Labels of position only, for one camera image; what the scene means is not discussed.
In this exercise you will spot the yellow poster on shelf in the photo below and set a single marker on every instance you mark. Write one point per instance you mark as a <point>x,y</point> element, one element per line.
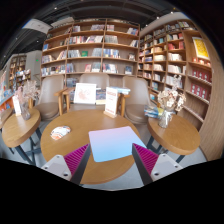
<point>200,47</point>

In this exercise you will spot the left vase with dried flowers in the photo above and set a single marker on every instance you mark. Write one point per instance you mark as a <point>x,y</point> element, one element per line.
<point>25,93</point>

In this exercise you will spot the round wooden right side table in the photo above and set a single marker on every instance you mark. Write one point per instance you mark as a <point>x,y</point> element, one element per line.
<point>180,137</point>

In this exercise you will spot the stack of books on chair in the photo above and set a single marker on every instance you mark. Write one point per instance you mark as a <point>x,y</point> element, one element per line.
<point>152,111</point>

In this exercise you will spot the beige armchair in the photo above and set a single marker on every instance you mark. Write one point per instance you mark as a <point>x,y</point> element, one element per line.
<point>50,101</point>
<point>101,81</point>
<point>137,100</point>

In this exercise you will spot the white sign on wooden stand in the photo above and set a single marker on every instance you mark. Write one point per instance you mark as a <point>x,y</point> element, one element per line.
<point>111,102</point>

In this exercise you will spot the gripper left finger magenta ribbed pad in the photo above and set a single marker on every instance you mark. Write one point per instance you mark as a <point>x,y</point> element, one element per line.
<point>70,167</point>

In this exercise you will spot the wooden bookshelf far left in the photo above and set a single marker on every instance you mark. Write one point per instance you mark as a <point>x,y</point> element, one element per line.
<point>18,74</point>

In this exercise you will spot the wooden bookshelf on right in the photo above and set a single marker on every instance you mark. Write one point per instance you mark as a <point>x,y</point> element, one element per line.
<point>166,50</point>

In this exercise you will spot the beige armchair in middle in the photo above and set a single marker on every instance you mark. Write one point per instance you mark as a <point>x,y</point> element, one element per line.
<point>101,81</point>

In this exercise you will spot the beige armchair on left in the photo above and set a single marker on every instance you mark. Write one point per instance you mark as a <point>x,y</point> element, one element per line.
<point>50,101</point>

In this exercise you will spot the white framed picture on chair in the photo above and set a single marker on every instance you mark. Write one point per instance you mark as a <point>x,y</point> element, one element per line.
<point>85,93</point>

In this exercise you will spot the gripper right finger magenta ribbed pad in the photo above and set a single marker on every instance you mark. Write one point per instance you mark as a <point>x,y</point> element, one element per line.
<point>151,166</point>

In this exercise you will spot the beige armchair on right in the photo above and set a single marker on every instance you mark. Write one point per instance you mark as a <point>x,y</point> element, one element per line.
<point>137,100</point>

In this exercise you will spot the white card on left table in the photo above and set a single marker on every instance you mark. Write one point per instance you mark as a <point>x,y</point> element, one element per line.
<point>16,104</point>

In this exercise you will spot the round wooden left side table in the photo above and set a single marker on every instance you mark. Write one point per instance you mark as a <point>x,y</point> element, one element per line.
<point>16,130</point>

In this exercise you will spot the large wooden bookshelf centre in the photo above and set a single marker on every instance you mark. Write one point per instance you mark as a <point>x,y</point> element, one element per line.
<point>98,45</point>

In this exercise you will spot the glass vase with dried flowers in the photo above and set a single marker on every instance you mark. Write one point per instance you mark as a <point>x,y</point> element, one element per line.
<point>170,101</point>

